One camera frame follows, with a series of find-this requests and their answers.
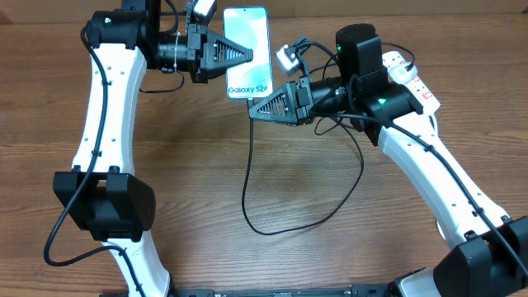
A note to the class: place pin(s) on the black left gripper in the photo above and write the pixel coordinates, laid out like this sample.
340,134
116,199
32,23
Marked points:
201,40

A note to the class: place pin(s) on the blue Samsung Galaxy smartphone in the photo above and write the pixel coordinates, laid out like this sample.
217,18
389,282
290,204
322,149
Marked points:
249,28

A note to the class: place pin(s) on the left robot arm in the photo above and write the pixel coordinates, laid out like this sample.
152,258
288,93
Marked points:
101,193

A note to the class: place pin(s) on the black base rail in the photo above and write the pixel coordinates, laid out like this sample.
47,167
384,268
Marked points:
280,293

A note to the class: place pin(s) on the white power strip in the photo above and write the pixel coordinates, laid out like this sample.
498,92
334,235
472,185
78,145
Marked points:
417,87

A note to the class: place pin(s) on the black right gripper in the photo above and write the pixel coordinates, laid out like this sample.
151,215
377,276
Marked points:
305,112

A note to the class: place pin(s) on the white USB charger plug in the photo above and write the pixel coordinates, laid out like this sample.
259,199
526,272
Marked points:
403,73

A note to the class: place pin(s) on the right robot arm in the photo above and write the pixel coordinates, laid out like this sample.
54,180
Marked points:
378,92

